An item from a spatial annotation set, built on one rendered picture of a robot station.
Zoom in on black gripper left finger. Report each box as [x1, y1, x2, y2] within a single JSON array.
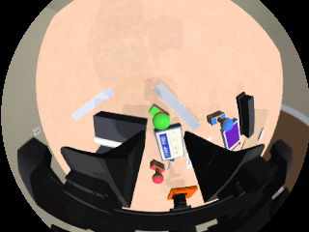
[[59, 130, 146, 209]]

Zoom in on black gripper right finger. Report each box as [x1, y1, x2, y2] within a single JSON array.
[[183, 131, 266, 204]]

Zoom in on white cylinder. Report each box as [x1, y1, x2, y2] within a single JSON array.
[[94, 136, 123, 147]]

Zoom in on white thin flat bar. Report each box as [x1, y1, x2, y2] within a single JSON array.
[[72, 86, 115, 121]]

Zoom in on blue-handled rubber stamp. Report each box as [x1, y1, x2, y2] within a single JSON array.
[[206, 109, 233, 131]]

